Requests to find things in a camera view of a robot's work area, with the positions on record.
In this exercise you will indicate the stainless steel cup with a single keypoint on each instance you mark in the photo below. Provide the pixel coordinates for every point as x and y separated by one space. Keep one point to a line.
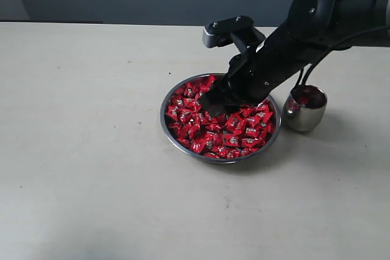
301 119

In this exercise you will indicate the round steel plate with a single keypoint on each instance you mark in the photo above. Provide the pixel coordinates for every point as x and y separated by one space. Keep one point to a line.
182 147

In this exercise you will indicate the pile of red candies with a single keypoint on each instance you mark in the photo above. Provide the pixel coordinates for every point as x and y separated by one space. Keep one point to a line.
207 132

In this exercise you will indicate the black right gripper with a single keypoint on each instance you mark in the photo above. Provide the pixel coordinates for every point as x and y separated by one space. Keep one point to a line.
254 74

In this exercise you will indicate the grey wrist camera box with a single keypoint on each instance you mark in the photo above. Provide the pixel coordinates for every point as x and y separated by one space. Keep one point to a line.
239 30

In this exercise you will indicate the red candies in cup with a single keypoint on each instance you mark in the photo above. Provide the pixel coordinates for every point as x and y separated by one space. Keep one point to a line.
304 101

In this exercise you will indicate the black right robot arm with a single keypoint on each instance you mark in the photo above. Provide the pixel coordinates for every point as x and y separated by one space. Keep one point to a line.
312 29

